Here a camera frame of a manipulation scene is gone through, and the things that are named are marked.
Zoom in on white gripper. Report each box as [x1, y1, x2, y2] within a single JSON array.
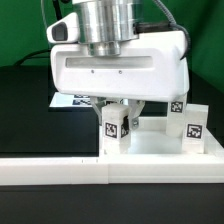
[[51, 31, 189, 129]]

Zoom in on white square tabletop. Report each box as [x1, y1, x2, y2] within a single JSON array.
[[100, 117, 224, 159]]

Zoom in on white sheet with fiducial tags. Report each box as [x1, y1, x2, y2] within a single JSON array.
[[50, 92, 91, 108]]

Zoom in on white L-shaped obstacle fence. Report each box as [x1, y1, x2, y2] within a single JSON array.
[[0, 133, 224, 187]]

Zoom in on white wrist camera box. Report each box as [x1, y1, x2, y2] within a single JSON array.
[[46, 12, 80, 44]]

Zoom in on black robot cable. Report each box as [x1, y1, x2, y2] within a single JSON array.
[[13, 0, 64, 67]]

